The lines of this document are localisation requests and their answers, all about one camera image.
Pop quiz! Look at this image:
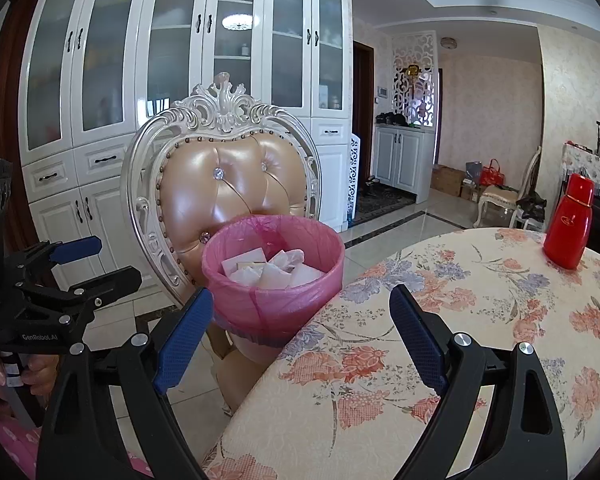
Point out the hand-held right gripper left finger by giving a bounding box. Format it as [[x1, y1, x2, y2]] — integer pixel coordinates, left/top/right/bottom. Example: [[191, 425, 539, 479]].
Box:
[[36, 287, 215, 480]]

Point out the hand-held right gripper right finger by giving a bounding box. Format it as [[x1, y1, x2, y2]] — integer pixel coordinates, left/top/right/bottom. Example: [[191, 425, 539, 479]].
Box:
[[389, 284, 568, 480]]

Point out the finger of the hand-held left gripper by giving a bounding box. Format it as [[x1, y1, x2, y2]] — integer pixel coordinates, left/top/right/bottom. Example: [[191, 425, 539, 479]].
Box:
[[5, 236, 103, 286], [17, 266, 143, 323]]

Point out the pink lined waste bin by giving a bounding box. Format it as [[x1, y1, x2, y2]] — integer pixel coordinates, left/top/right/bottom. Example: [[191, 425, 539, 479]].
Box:
[[201, 214, 346, 348]]

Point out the person's left forearm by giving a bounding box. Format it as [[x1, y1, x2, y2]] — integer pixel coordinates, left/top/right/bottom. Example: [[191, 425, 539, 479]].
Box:
[[0, 392, 46, 480]]

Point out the person's left hand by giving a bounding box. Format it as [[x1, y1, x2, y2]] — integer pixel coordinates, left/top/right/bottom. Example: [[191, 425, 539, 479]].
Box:
[[0, 345, 60, 403]]

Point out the floral tablecloth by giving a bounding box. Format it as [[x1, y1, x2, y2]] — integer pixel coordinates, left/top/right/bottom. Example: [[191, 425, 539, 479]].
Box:
[[200, 227, 600, 480]]

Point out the dark doormat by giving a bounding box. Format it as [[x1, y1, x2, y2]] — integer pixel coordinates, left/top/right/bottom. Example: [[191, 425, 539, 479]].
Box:
[[355, 192, 416, 218]]

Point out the ornate beige leather chair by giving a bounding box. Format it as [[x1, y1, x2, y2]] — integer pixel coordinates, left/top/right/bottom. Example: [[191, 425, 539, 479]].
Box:
[[121, 71, 322, 416]]

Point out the cardboard box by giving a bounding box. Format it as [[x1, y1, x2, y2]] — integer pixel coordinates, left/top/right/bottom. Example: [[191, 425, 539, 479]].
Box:
[[431, 165, 466, 196]]

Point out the ornate white wooden chair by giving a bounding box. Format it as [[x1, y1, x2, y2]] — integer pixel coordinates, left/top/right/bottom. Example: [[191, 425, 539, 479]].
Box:
[[474, 146, 543, 231]]

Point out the dark cloth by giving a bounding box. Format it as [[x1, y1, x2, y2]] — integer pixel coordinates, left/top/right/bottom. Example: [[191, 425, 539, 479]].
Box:
[[516, 192, 548, 221]]

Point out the white cutout panel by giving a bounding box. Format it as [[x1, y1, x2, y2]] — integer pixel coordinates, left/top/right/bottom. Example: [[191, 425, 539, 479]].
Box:
[[347, 132, 368, 226]]

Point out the red gift bag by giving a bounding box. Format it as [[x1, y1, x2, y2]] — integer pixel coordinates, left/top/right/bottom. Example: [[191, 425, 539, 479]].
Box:
[[480, 158, 507, 187]]

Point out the low white cabinet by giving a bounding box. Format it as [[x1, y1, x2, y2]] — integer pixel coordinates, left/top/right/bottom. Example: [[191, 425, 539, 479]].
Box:
[[373, 122, 438, 204]]

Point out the red thermos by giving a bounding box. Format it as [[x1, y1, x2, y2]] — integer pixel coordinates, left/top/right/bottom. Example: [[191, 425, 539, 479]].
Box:
[[543, 173, 594, 271]]

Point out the white glass-door cabinet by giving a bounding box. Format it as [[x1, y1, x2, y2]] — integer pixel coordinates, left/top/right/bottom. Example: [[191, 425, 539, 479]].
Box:
[[19, 0, 353, 291]]

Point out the dark bag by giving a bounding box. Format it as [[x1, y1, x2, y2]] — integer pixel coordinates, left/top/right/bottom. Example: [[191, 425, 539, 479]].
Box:
[[375, 110, 411, 126]]

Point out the dark wooden door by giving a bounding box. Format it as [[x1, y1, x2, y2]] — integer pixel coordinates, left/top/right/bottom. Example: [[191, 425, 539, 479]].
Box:
[[352, 40, 376, 186]]

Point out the floral lace piano cover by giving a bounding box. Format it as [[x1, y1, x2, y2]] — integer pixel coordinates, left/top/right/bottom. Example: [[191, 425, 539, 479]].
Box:
[[562, 142, 600, 196]]

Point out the white lattice screen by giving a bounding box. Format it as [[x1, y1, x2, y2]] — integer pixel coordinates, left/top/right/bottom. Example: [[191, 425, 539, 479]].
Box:
[[391, 30, 440, 128]]

